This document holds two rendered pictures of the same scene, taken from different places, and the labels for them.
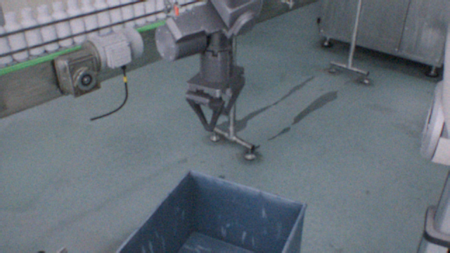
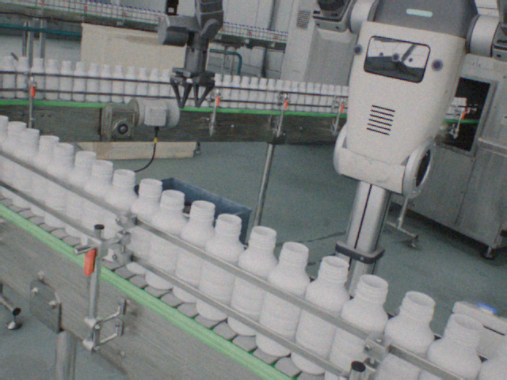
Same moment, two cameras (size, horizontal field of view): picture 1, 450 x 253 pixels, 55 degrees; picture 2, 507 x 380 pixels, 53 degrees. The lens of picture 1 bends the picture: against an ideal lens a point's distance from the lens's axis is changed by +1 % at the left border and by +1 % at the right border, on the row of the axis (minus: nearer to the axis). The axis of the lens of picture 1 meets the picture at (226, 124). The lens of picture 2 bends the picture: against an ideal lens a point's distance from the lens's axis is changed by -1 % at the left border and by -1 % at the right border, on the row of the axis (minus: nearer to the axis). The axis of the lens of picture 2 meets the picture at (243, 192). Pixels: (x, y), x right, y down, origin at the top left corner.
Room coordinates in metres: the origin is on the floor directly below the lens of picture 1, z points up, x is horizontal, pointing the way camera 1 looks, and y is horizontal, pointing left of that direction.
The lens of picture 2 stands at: (-0.62, -0.35, 1.45)
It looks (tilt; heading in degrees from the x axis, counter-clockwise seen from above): 18 degrees down; 8
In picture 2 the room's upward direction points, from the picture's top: 10 degrees clockwise
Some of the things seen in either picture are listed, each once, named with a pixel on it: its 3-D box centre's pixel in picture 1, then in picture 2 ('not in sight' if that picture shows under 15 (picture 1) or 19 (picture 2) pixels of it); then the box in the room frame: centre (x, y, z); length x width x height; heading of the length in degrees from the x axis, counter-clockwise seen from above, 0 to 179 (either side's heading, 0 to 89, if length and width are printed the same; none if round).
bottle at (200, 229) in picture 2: not in sight; (196, 252); (0.13, -0.18, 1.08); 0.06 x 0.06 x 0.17
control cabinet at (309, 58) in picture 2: not in sight; (314, 71); (6.55, 0.02, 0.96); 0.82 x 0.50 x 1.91; 137
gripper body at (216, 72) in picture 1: (216, 65); (195, 62); (0.69, 0.02, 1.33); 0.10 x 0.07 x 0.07; 154
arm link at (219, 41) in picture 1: (212, 31); (196, 37); (0.68, 0.02, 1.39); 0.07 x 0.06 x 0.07; 129
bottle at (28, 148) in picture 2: not in sight; (28, 169); (0.33, 0.25, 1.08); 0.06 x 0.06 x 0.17
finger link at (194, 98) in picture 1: (211, 105); (186, 90); (0.67, 0.03, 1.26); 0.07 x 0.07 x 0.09; 64
